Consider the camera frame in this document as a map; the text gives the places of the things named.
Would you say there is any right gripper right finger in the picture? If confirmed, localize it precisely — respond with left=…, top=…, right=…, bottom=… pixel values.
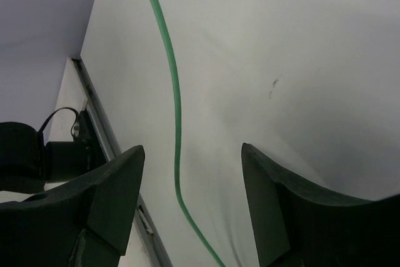
left=241, top=143, right=399, bottom=266

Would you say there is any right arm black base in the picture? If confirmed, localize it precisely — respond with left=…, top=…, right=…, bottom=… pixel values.
left=0, top=107, right=104, bottom=194

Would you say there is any aluminium front rail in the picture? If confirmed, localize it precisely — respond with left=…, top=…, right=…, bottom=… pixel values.
left=72, top=59, right=173, bottom=267

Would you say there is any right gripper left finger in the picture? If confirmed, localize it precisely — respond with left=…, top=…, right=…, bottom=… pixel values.
left=1, top=145, right=145, bottom=266

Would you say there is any green headphone cable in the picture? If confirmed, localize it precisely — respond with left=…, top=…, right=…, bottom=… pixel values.
left=132, top=0, right=226, bottom=267

